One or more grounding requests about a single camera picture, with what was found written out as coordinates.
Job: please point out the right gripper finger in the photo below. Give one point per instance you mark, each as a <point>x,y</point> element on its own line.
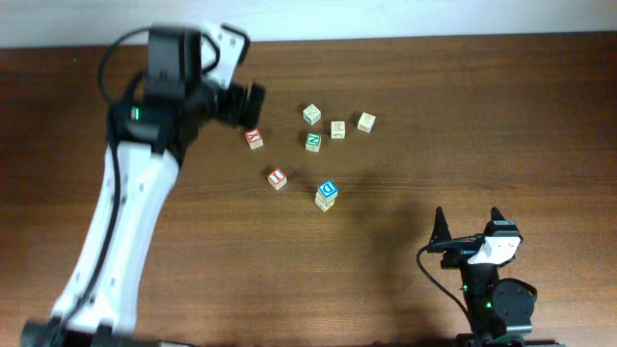
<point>440,231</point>
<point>496,215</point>

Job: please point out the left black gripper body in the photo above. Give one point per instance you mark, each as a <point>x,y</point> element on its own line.
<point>214,101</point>

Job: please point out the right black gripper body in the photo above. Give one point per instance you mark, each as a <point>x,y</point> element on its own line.
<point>459,247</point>

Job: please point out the blue number 5 block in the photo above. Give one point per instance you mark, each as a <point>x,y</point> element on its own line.
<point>328,189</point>

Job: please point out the yellow letter wooden block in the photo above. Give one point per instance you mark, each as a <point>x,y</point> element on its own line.
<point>319,196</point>

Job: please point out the wooden block with red side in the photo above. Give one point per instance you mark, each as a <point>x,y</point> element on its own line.
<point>324,206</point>

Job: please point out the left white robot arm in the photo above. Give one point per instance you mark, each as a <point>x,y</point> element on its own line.
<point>147,140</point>

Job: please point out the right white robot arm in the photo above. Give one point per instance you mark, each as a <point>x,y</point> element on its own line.
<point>498,310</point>

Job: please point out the red letter Y block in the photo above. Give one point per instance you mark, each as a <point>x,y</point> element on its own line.
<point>254,139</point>

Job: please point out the green letter V block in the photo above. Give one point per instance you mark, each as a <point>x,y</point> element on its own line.
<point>311,114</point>

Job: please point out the green letter N block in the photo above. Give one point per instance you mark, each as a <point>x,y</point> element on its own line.
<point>313,142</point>

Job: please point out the red letter I block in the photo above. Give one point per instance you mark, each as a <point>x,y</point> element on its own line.
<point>277,179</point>

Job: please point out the letter K wooden block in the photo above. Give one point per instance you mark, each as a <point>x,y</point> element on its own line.
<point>338,129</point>

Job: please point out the plain wooden block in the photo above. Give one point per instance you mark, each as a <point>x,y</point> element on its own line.
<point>366,122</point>

